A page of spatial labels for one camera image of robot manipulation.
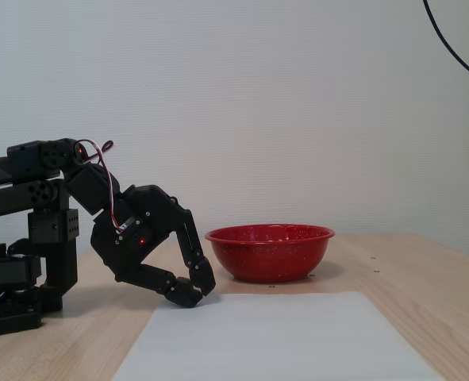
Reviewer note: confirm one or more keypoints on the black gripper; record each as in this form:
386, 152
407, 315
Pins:
132, 242

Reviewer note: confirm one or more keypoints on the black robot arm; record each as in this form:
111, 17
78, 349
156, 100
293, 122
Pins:
24, 162

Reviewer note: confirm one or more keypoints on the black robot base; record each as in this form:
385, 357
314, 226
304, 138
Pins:
4, 317

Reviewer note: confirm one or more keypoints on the red speckled enamel bowl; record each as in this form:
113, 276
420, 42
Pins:
266, 258

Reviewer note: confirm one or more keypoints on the white paper sheet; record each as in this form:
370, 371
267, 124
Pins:
258, 341

